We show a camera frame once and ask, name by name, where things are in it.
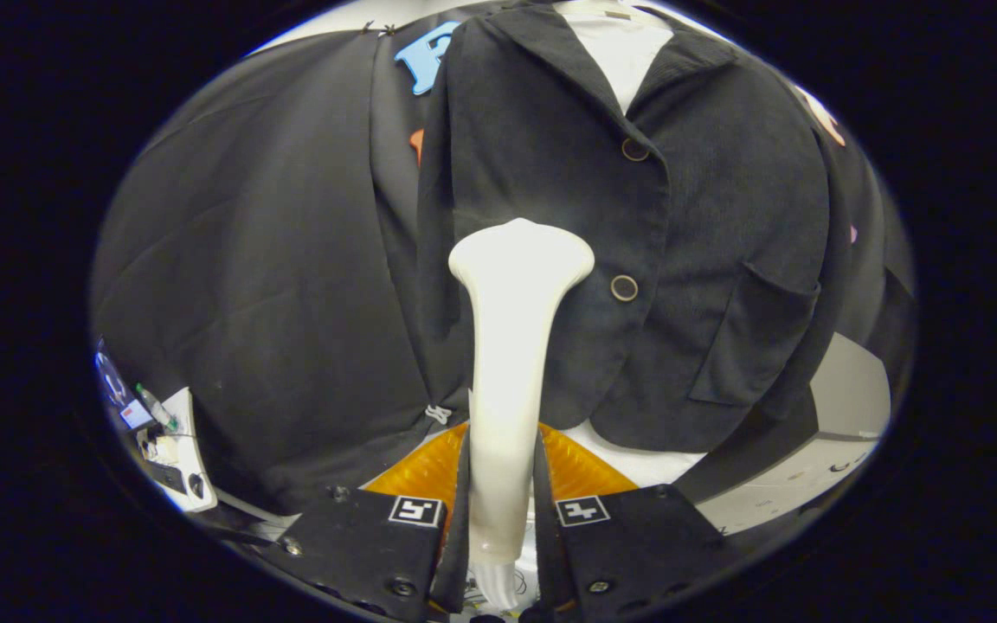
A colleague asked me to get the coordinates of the black blazer jacket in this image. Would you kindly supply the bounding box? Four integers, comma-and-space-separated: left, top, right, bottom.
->
416, 0, 835, 455

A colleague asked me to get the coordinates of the white garment steamer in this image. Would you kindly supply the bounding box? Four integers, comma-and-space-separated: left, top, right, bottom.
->
449, 218, 595, 612

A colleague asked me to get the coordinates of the grey cabinet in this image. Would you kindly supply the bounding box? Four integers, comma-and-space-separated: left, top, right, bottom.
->
696, 333, 892, 536

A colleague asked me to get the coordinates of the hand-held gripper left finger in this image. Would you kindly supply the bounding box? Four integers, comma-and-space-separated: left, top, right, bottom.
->
258, 422, 472, 622

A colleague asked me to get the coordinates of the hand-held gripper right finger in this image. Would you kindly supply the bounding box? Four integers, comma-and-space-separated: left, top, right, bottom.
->
534, 422, 743, 620

